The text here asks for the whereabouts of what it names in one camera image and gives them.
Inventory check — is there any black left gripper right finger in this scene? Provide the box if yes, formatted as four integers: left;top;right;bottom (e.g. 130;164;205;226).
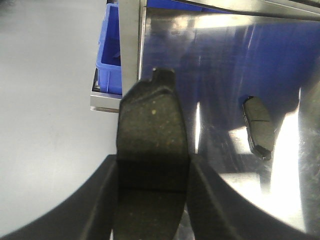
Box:
186;154;315;240

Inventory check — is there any stainless steel rack frame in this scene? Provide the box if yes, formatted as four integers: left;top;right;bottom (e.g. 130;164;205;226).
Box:
89;0;320;113

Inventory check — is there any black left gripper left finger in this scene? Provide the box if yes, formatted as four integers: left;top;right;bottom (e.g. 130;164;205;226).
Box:
2;155;118;240

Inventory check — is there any far left blue bin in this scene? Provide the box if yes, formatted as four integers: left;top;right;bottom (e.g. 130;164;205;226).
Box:
96;3;122;95

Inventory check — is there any grey brake pad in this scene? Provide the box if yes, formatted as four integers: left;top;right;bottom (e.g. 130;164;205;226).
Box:
242;96;275;161
112;68;190;240

